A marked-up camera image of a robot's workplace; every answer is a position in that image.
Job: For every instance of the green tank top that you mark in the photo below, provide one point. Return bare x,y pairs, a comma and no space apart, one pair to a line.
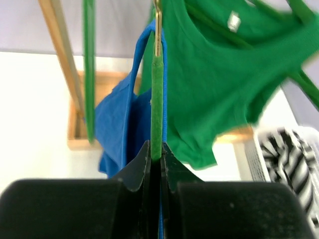
225,60

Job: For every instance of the zebra striped tank top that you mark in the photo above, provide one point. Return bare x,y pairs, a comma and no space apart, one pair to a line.
291,160

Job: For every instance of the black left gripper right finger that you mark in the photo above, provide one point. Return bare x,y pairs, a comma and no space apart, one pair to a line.
175,179

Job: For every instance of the white plastic basket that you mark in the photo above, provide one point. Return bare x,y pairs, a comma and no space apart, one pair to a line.
258,169

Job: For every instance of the wooden clothes rack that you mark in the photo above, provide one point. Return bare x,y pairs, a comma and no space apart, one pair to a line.
110,71

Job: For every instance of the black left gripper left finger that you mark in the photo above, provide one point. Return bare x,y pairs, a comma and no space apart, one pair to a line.
131,209

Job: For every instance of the green hanger with metal hook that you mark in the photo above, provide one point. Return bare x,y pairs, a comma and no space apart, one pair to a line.
88,7

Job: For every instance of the blue tank top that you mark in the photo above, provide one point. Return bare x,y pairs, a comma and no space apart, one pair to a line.
122,126

